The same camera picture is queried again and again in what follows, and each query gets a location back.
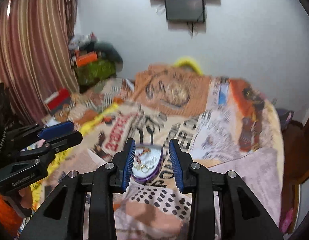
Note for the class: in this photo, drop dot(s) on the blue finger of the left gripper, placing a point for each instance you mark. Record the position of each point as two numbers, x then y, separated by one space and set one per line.
19 139

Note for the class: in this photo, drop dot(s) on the red white box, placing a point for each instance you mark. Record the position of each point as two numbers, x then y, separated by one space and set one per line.
56 99

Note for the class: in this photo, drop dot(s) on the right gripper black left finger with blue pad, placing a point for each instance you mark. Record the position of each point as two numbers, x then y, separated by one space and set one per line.
113 177

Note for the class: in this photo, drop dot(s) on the striped pink curtain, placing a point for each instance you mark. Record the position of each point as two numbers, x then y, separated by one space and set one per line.
34 55

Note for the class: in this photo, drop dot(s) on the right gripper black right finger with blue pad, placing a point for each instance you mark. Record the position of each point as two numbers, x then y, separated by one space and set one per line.
194 178

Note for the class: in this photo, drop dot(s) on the dark grey cloth pile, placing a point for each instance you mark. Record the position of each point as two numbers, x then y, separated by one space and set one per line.
107 51

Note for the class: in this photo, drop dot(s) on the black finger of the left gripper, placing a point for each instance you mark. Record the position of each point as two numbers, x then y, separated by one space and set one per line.
46 153

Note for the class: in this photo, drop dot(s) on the yellow fluffy pillow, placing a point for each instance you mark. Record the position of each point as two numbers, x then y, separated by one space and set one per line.
188 63

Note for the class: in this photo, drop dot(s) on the newspaper print bed blanket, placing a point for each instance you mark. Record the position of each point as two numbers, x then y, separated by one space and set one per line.
224 124

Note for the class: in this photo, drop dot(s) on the orange box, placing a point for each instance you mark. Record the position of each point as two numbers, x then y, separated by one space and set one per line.
86 59

